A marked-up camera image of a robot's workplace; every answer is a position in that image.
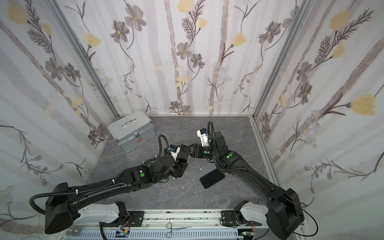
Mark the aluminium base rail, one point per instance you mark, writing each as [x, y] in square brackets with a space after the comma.
[152, 218]

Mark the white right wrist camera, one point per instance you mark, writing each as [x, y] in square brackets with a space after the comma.
[203, 135]

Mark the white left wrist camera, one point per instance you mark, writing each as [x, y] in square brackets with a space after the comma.
[174, 151]

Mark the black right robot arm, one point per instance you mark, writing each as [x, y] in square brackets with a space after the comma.
[285, 213]

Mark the steel forceps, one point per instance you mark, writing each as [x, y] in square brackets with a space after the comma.
[171, 229]

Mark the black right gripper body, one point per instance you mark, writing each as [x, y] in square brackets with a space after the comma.
[202, 150]

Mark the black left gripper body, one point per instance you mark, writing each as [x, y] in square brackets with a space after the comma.
[182, 157]

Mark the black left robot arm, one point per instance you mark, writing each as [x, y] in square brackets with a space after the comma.
[61, 207]

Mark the black phone lying right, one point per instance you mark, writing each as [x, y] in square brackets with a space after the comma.
[211, 178]

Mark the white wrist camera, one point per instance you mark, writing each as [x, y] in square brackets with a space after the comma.
[203, 135]
[174, 151]

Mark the silver aluminium case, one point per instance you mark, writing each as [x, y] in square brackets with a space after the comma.
[132, 130]

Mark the white slotted cable duct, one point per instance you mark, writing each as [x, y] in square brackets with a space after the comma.
[186, 234]

